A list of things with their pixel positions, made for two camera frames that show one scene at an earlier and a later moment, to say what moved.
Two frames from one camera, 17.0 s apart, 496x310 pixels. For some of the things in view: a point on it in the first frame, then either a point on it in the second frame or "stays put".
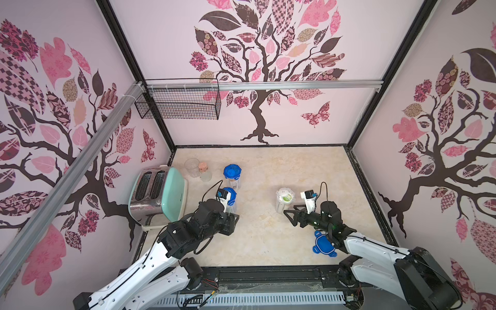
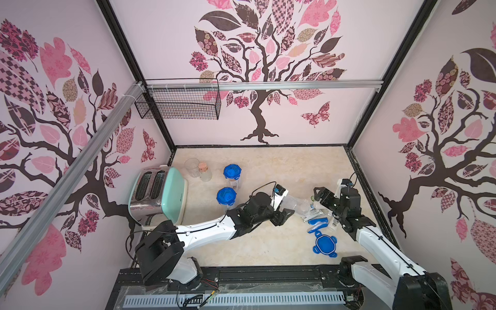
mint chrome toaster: [157, 194] stays put
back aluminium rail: [219, 84] stays put
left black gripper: [228, 223] → [280, 218]
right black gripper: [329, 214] → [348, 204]
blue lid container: [232, 173] stays put
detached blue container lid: [323, 245] stays put
